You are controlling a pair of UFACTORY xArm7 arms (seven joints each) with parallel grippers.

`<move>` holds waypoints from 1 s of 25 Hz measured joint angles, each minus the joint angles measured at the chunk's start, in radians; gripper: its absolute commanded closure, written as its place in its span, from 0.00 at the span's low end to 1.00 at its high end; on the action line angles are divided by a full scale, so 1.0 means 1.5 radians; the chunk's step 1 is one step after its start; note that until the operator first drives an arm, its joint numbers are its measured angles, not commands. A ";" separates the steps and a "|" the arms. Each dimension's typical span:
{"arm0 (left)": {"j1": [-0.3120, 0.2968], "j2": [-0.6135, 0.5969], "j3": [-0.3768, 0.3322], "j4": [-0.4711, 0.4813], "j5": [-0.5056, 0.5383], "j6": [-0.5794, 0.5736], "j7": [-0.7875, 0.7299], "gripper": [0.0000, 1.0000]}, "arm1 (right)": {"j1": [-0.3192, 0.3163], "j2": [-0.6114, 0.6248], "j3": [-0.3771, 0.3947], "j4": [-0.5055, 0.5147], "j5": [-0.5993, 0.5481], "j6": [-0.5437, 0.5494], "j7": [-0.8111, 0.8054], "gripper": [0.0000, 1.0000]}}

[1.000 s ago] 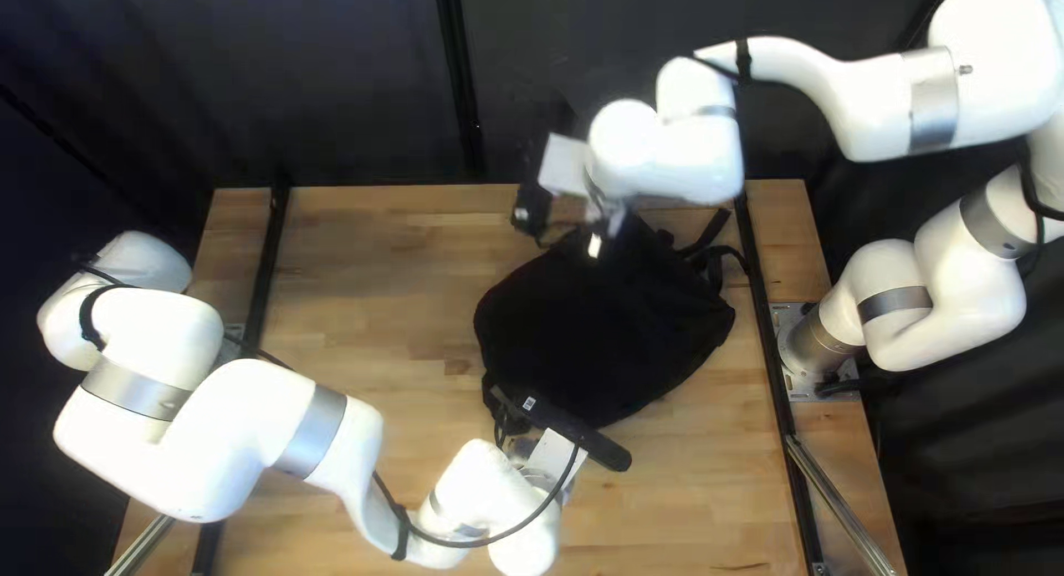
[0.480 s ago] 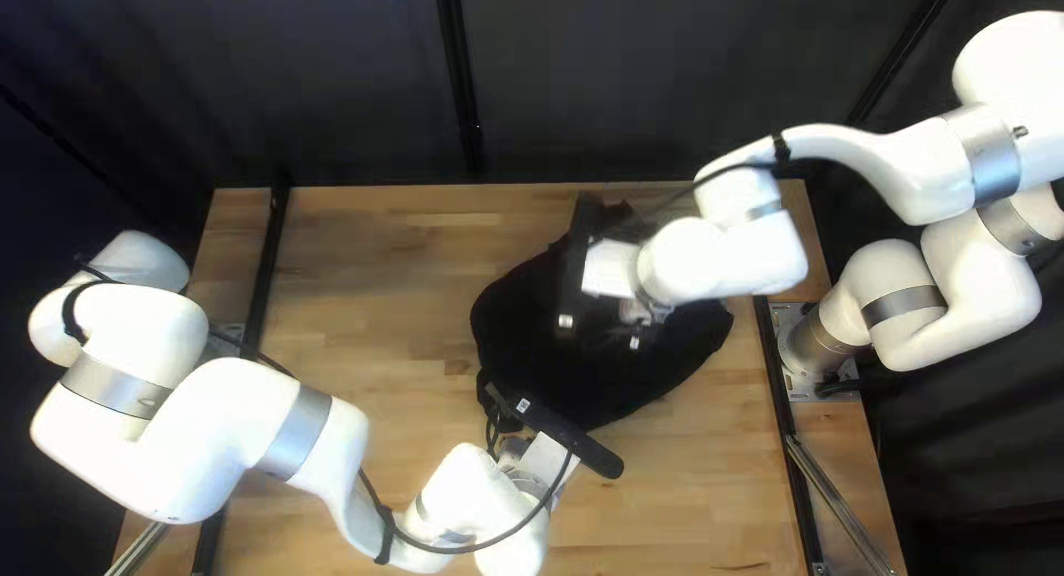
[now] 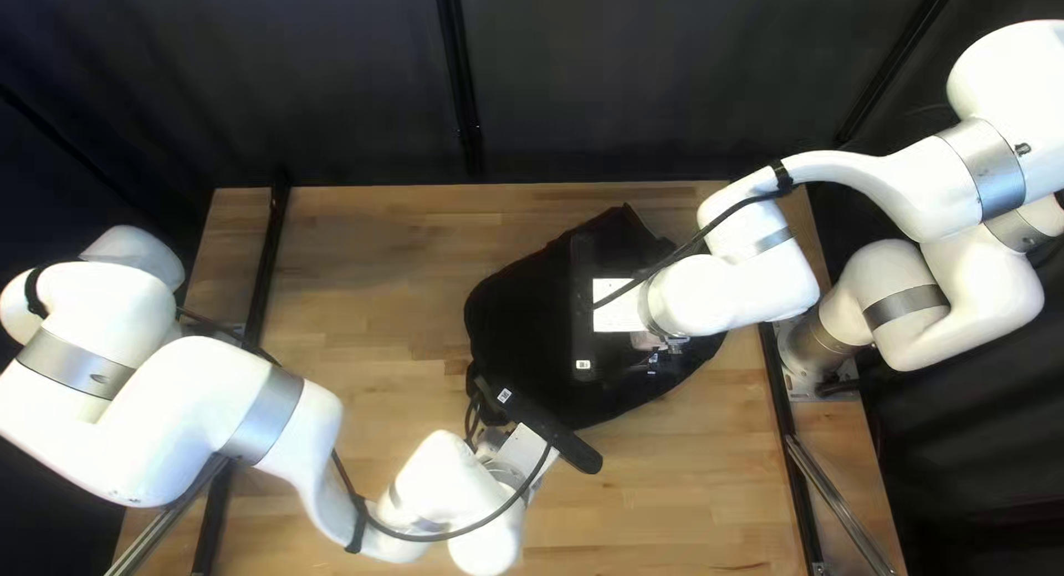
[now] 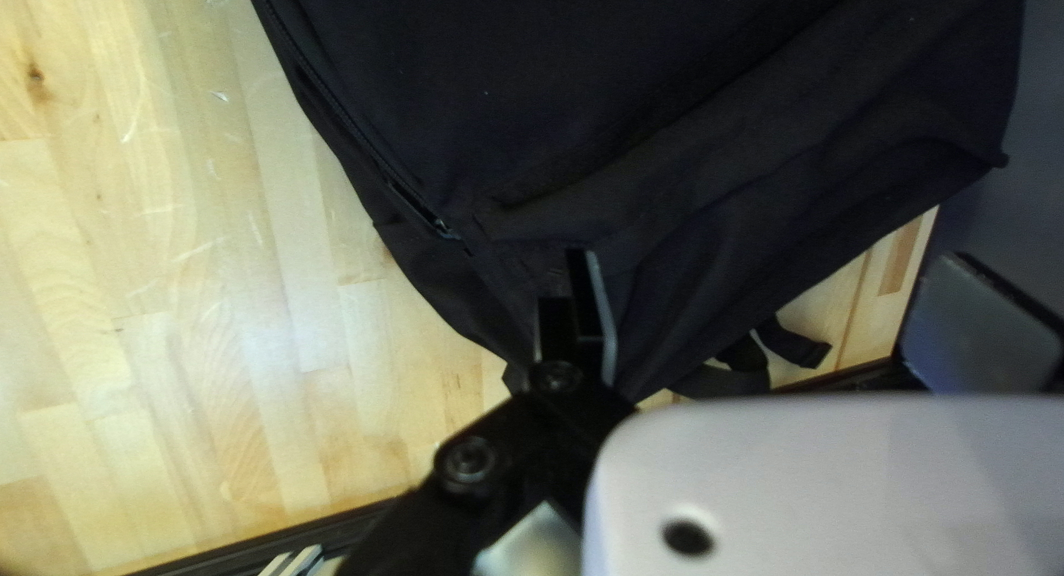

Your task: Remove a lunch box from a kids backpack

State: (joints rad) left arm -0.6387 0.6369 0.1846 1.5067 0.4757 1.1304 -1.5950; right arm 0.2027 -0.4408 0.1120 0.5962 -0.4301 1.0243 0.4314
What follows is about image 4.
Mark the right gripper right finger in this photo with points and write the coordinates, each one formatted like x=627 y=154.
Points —
x=981 y=343

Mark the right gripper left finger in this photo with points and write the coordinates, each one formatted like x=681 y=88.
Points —
x=532 y=443

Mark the black backpack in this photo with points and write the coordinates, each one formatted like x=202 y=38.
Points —
x=582 y=102

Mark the black frame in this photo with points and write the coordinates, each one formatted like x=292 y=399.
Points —
x=249 y=551

